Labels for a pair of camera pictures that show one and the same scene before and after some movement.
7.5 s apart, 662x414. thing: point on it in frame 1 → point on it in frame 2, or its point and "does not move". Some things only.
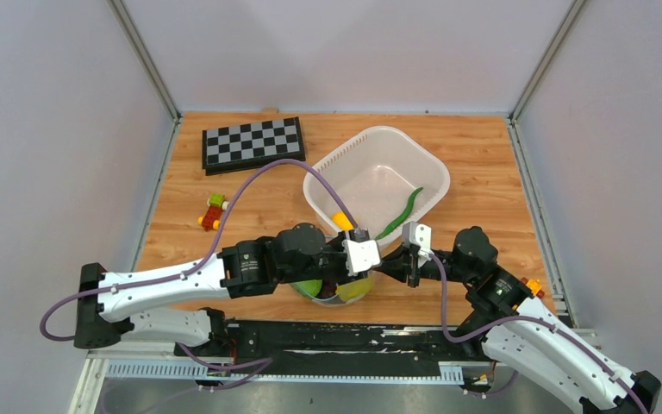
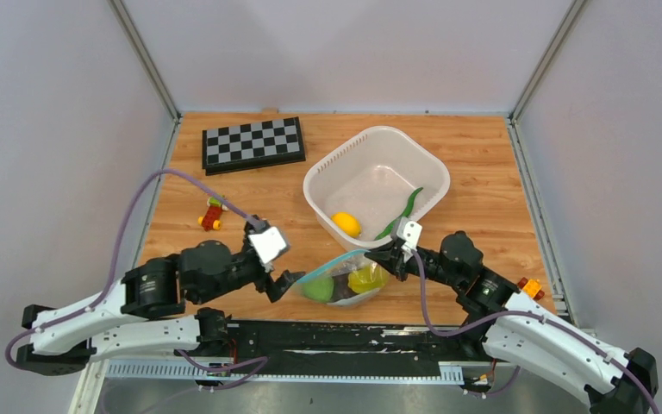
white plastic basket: (377, 172) does not move
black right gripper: (397, 265) does not move
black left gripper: (338, 243) → (277, 289)
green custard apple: (310, 286) does not move
